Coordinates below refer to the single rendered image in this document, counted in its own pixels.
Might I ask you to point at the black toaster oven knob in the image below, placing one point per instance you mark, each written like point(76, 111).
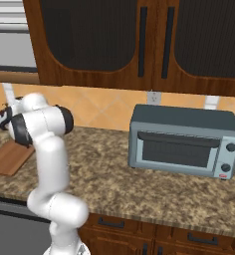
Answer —
point(225, 167)
point(231, 147)

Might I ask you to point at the white wall socket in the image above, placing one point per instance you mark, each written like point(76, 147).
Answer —
point(211, 102)
point(154, 98)

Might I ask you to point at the wooden cutting board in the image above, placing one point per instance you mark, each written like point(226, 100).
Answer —
point(10, 161)

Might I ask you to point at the white wall switch plate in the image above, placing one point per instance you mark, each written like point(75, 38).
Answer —
point(8, 94)

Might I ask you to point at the brown drawer front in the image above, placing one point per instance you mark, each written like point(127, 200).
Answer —
point(136, 225)
point(176, 237)

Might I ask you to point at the grey toaster oven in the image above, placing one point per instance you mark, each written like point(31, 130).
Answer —
point(186, 139)

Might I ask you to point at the grey dishwasher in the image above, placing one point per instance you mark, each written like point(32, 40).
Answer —
point(16, 232)

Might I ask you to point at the brown base cupboard door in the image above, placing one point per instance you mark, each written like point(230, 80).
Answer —
point(189, 250)
point(113, 244)

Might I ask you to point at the silver range hood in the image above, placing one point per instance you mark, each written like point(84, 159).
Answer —
point(8, 40)

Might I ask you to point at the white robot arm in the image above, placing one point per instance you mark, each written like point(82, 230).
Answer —
point(51, 166)

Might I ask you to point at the brown wall cupboard door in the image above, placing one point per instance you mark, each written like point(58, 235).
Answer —
point(89, 40)
point(205, 40)

